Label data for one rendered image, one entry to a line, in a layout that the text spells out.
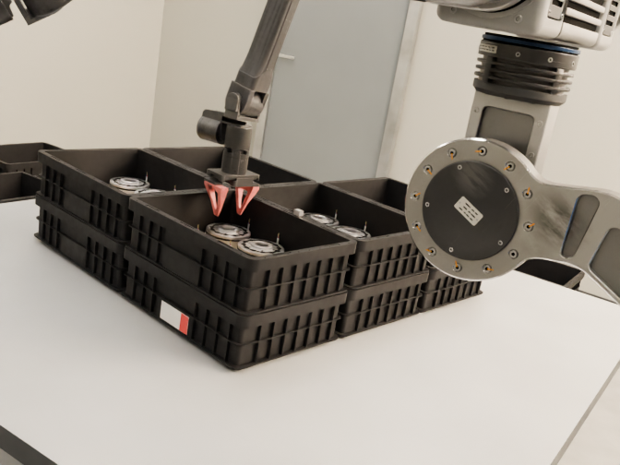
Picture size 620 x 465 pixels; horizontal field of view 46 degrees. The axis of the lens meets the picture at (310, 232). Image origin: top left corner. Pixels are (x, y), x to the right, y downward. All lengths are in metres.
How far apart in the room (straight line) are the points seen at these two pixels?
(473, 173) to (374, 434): 0.50
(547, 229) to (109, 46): 4.83
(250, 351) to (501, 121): 0.63
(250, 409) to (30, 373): 0.38
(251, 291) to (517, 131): 0.54
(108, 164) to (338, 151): 3.09
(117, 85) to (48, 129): 0.67
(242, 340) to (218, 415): 0.17
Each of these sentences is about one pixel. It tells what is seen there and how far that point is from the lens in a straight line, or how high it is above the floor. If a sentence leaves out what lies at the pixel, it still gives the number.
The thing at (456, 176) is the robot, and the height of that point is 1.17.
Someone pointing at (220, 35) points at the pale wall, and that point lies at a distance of 5.55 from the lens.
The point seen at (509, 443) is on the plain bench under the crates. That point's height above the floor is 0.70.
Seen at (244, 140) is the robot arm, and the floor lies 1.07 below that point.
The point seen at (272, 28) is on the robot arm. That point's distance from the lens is 1.56.
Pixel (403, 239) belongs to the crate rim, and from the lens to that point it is 1.61.
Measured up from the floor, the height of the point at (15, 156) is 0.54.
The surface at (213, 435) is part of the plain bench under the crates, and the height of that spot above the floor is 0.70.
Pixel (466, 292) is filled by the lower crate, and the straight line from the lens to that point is 1.97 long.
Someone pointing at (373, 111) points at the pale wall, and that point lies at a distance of 4.79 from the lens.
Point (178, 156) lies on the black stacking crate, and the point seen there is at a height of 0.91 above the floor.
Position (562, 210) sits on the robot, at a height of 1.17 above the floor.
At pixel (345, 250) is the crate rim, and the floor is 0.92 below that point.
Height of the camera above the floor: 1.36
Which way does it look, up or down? 17 degrees down
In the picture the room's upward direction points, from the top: 10 degrees clockwise
